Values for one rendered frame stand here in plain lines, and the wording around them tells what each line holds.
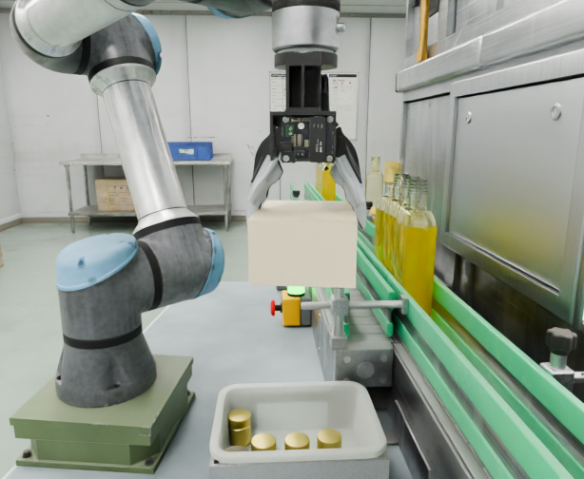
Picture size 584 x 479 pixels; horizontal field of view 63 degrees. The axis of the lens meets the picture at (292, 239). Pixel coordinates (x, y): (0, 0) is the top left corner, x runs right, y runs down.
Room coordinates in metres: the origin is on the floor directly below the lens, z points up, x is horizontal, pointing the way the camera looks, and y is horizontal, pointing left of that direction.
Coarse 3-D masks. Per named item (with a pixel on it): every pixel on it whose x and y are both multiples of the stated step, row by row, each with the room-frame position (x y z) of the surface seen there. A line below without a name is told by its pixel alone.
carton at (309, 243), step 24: (264, 216) 0.54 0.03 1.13; (288, 216) 0.54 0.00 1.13; (312, 216) 0.54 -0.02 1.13; (336, 216) 0.54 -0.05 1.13; (264, 240) 0.52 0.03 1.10; (288, 240) 0.52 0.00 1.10; (312, 240) 0.51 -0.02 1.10; (336, 240) 0.51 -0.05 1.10; (264, 264) 0.52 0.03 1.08; (288, 264) 0.52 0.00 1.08; (312, 264) 0.51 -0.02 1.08; (336, 264) 0.51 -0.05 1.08
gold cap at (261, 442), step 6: (252, 438) 0.58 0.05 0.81; (258, 438) 0.58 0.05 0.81; (264, 438) 0.58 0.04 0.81; (270, 438) 0.58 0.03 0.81; (252, 444) 0.57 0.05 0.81; (258, 444) 0.56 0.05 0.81; (264, 444) 0.56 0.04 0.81; (270, 444) 0.56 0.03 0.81; (252, 450) 0.56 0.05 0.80; (258, 450) 0.56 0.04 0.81
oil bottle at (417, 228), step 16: (400, 224) 0.81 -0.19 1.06; (416, 224) 0.79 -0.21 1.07; (432, 224) 0.79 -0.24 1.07; (400, 240) 0.81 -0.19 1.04; (416, 240) 0.79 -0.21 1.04; (432, 240) 0.79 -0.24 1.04; (400, 256) 0.80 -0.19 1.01; (416, 256) 0.79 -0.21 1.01; (432, 256) 0.79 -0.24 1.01; (400, 272) 0.80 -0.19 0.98; (416, 272) 0.79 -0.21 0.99; (432, 272) 0.79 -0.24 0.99; (416, 288) 0.79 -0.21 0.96; (432, 288) 0.79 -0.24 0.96
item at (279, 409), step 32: (256, 384) 0.67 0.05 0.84; (288, 384) 0.67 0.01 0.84; (320, 384) 0.67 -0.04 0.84; (352, 384) 0.67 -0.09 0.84; (224, 416) 0.61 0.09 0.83; (256, 416) 0.66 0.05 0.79; (288, 416) 0.66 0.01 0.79; (320, 416) 0.67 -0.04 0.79; (352, 416) 0.67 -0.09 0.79; (224, 448) 0.57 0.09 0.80; (352, 448) 0.52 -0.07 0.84; (384, 448) 0.53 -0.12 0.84
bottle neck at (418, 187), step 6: (414, 180) 0.81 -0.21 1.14; (420, 180) 0.83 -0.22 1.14; (426, 180) 0.81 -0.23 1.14; (414, 186) 0.81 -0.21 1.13; (420, 186) 0.80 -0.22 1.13; (426, 186) 0.81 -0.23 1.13; (414, 192) 0.81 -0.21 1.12; (420, 192) 0.80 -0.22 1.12; (426, 192) 0.81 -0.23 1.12; (414, 198) 0.81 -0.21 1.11; (420, 198) 0.80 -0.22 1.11; (426, 198) 0.81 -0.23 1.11; (414, 204) 0.81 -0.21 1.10; (420, 204) 0.80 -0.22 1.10
